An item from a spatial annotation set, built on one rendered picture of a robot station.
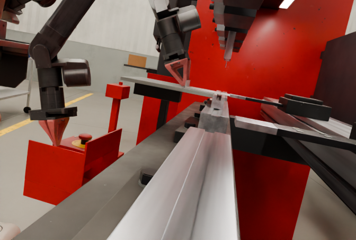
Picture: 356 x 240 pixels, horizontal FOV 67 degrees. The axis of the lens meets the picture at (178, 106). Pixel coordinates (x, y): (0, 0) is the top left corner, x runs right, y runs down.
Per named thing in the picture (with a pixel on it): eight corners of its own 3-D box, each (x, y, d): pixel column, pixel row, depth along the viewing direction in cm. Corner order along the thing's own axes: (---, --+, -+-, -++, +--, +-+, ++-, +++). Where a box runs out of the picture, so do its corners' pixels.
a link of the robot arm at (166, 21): (156, 23, 84) (153, 18, 79) (177, 16, 84) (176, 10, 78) (163, 44, 85) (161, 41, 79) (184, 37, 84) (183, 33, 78)
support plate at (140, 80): (140, 79, 93) (140, 76, 93) (214, 94, 89) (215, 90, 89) (119, 79, 76) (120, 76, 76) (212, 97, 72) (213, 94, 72)
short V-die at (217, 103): (214, 100, 87) (215, 91, 86) (223, 102, 86) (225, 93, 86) (210, 107, 67) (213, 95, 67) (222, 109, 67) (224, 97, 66)
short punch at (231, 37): (222, 67, 84) (228, 36, 83) (228, 68, 84) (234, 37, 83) (222, 65, 74) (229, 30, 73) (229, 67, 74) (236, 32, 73)
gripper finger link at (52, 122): (56, 148, 67) (53, 111, 67) (32, 149, 69) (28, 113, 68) (72, 142, 74) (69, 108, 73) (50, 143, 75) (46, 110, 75)
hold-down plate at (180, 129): (189, 122, 94) (190, 114, 94) (204, 125, 93) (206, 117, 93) (172, 142, 65) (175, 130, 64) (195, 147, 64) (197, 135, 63)
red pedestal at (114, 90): (100, 158, 282) (111, 79, 271) (122, 163, 278) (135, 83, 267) (90, 163, 262) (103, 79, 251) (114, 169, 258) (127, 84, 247)
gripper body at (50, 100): (63, 116, 66) (60, 86, 66) (28, 117, 68) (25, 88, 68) (78, 113, 73) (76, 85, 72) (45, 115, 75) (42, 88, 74)
